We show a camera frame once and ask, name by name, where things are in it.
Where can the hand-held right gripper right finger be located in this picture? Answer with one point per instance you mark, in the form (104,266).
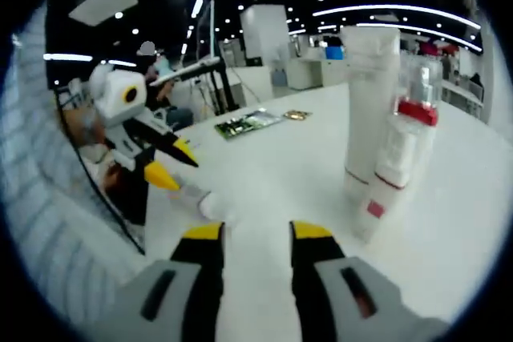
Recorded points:
(380,302)

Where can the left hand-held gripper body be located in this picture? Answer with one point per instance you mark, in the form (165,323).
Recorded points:
(116,93)

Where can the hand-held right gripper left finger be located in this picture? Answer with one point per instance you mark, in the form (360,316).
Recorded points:
(168,298)

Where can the clear skincare bottle white cap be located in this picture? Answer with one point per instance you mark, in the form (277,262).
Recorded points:
(210,203)

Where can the green black foil packet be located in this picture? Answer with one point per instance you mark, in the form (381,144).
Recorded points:
(244,125)

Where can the clear skincare jar red lid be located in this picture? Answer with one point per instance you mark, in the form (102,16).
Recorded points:
(417,111)

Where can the white skincare tube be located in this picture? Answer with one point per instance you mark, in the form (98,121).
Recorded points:
(368,97)

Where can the blue storage box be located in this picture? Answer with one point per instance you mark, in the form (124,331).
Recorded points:
(334,53)

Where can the person's left hand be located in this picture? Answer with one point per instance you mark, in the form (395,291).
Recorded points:
(86,133)

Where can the person's white knitted sweater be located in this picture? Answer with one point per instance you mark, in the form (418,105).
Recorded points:
(40,198)

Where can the gold foil packet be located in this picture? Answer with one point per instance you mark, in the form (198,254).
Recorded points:
(297,114)

